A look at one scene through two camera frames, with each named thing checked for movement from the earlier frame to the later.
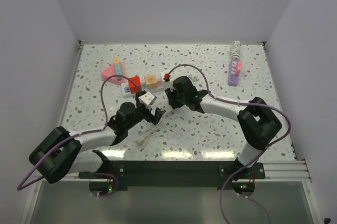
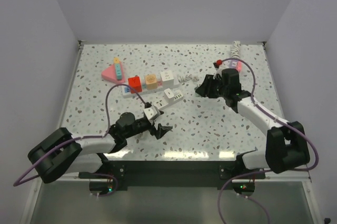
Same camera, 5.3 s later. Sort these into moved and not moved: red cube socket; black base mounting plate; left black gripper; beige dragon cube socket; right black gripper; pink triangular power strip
Moved: right black gripper; left black gripper
Not moved: beige dragon cube socket; red cube socket; black base mounting plate; pink triangular power strip
